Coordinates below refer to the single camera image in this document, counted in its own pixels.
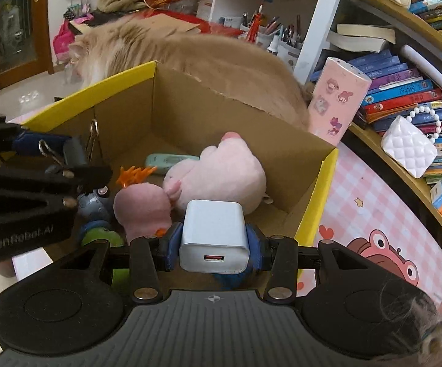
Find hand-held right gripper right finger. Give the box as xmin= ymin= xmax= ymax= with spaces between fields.
xmin=246 ymin=224 xmax=392 ymax=303

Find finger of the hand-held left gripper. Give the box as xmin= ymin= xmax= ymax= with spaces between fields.
xmin=0 ymin=164 xmax=113 ymax=224
xmin=0 ymin=113 xmax=74 ymax=159

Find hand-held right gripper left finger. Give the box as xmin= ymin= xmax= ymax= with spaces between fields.
xmin=50 ymin=222 xmax=184 ymax=303

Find black binder clip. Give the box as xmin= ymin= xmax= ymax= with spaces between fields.
xmin=39 ymin=120 xmax=100 ymax=172

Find white charger plug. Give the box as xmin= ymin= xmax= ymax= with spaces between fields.
xmin=179 ymin=199 xmax=251 ymax=274

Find small pink plush toy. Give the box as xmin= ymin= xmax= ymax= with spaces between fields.
xmin=113 ymin=165 xmax=174 ymax=244

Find small grey toy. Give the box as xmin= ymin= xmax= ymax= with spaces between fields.
xmin=76 ymin=187 xmax=111 ymax=221

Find green toy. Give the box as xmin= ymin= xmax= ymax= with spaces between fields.
xmin=80 ymin=224 xmax=130 ymax=289

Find mint green remote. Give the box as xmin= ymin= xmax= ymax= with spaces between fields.
xmin=145 ymin=154 xmax=201 ymax=176

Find yellow cardboard box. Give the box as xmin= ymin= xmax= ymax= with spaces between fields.
xmin=18 ymin=60 xmax=339 ymax=288

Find large pink plush toy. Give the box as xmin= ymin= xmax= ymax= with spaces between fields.
xmin=162 ymin=132 xmax=271 ymax=215

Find pink bag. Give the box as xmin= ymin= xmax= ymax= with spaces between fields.
xmin=53 ymin=19 xmax=77 ymax=64

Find pink printed table mat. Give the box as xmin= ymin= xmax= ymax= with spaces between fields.
xmin=296 ymin=141 xmax=442 ymax=307

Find wooden door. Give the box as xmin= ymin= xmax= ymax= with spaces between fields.
xmin=0 ymin=0 xmax=50 ymax=98

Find pink sticker tumbler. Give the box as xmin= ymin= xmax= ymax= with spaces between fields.
xmin=307 ymin=57 xmax=372 ymax=146

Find white quilted purse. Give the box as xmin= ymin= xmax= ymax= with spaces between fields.
xmin=381 ymin=106 xmax=442 ymax=179

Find tan fluffy cat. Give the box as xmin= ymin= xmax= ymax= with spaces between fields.
xmin=67 ymin=18 xmax=310 ymax=131

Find white pen holders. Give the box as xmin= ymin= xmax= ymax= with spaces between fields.
xmin=239 ymin=4 xmax=306 ymax=67

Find white shelf unit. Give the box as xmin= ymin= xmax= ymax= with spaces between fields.
xmin=209 ymin=0 xmax=348 ymax=83

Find thick white book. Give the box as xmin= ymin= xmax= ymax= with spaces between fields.
xmin=327 ymin=23 xmax=396 ymax=53

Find white paper roll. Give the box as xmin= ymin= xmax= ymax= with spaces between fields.
xmin=402 ymin=44 xmax=442 ymax=109

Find wooden bookshelf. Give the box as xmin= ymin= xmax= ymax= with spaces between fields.
xmin=342 ymin=0 xmax=442 ymax=261

